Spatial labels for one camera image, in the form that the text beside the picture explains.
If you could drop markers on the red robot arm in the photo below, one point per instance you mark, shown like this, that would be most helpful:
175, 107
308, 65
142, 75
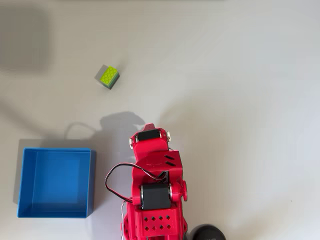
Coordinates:
155, 172

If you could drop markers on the black round object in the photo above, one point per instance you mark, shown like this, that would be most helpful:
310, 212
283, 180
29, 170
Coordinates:
207, 233

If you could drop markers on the blue plastic box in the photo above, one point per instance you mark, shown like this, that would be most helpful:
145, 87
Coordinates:
56, 182

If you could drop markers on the green lego brick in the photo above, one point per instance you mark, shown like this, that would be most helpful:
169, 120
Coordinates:
108, 74

